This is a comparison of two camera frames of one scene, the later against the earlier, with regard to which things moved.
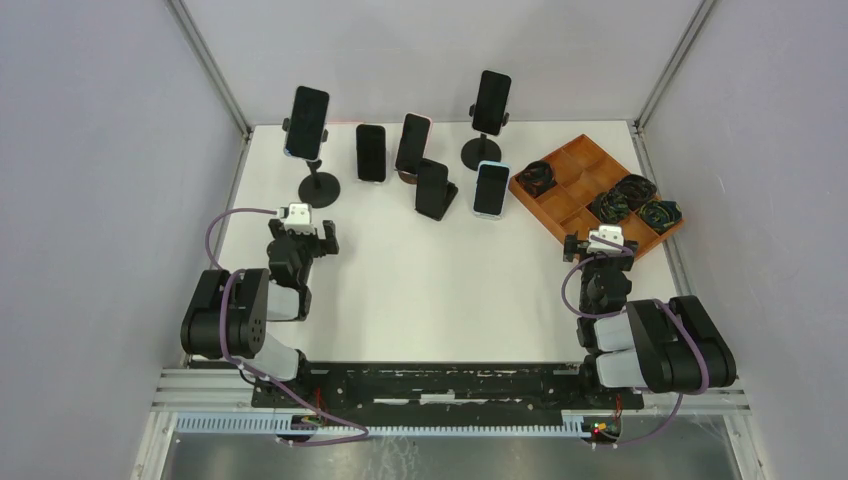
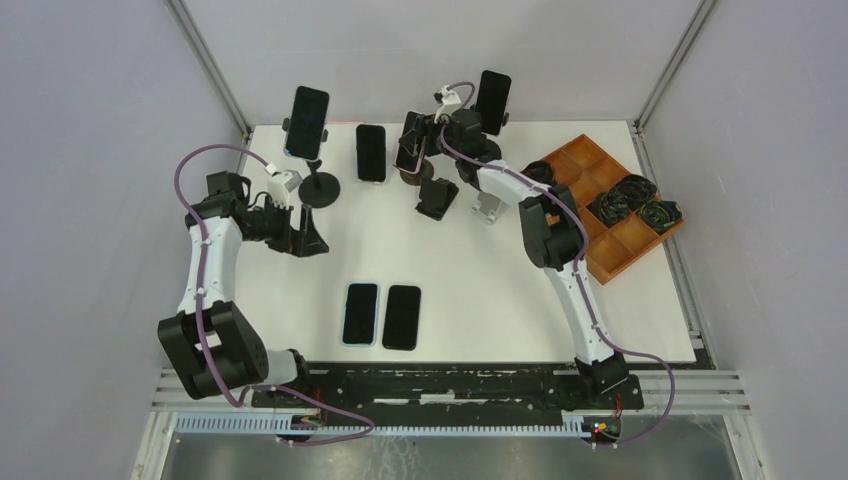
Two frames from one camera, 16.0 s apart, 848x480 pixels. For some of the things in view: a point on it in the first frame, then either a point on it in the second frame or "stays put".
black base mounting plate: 439,388 stays put
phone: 306,131 stays put
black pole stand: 318,190 stays put
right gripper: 573,245 -> 431,126
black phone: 371,144 stays put
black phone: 431,192 -> 402,318
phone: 491,189 -> 360,314
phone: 414,142 stays put
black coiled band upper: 635,188 stays put
